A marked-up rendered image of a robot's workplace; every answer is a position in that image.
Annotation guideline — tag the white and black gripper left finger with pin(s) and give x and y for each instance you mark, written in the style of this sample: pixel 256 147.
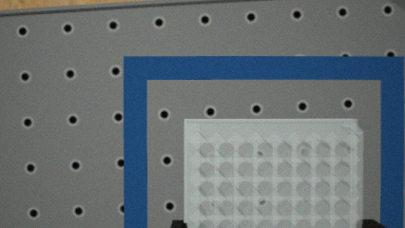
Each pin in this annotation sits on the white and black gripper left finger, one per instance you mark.
pixel 178 224

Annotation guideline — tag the blue tape outline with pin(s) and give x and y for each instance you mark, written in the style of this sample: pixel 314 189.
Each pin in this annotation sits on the blue tape outline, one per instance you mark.
pixel 139 69

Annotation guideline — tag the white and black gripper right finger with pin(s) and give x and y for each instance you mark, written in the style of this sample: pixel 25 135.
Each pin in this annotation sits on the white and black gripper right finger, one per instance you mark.
pixel 371 223

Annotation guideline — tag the clear well plate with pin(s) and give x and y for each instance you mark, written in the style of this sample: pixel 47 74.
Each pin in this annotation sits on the clear well plate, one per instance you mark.
pixel 226 159

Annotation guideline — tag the grey perforated base plate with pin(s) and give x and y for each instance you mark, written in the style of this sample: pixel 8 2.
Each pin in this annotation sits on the grey perforated base plate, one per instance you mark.
pixel 62 95

